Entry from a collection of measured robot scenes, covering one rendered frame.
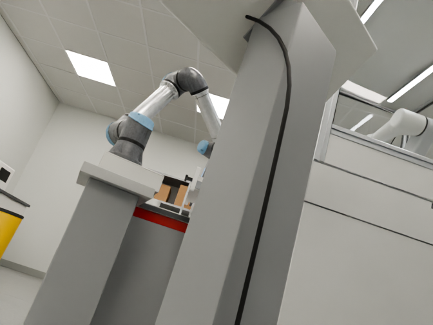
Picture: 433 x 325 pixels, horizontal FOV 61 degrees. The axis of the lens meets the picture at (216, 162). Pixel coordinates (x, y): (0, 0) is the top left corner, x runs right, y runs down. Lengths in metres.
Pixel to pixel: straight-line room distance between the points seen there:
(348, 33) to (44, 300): 1.22
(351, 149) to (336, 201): 0.19
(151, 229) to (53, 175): 4.93
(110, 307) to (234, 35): 1.26
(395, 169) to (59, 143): 5.95
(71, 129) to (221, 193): 6.23
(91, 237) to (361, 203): 0.93
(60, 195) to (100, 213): 5.03
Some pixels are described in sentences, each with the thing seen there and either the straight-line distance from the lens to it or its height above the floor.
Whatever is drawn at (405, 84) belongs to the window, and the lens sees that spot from 1.55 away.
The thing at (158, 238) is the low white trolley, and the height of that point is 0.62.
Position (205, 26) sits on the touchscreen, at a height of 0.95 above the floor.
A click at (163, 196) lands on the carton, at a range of 5.65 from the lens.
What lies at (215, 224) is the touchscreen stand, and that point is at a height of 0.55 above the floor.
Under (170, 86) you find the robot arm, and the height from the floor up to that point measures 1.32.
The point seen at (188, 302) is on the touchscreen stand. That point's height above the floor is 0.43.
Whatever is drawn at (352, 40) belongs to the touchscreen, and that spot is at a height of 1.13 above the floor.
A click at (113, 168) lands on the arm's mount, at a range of 1.44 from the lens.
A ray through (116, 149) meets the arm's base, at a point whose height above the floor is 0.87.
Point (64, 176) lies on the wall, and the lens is 6.50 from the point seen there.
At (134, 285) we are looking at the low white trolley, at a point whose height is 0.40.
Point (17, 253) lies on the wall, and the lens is 6.47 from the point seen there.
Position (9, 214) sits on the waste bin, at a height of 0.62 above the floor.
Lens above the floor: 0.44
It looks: 20 degrees up
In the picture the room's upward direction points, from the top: 18 degrees clockwise
